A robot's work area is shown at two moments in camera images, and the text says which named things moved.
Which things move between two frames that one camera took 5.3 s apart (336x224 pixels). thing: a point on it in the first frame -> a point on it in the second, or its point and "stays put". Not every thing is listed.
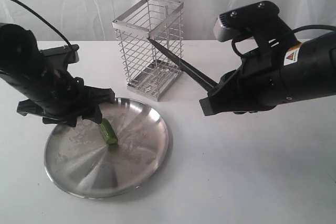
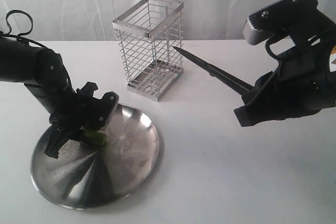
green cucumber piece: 108,132 -> 97,138
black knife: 205,78 -> 234,84
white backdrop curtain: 85,4 stays put
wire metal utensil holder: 149,70 stays put
